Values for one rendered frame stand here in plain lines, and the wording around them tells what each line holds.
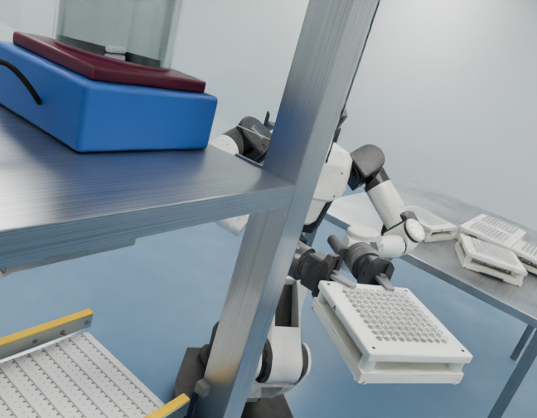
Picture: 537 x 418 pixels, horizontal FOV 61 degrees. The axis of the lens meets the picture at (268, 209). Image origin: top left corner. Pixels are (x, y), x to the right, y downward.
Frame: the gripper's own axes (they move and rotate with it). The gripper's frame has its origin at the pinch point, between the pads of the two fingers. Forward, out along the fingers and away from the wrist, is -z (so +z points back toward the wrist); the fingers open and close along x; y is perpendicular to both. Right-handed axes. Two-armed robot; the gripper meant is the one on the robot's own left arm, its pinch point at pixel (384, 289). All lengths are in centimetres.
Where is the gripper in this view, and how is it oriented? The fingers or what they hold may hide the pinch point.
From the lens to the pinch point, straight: 115.9
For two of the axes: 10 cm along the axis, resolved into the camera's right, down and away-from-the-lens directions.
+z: -1.6, -3.6, 9.2
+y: -9.5, -1.9, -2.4
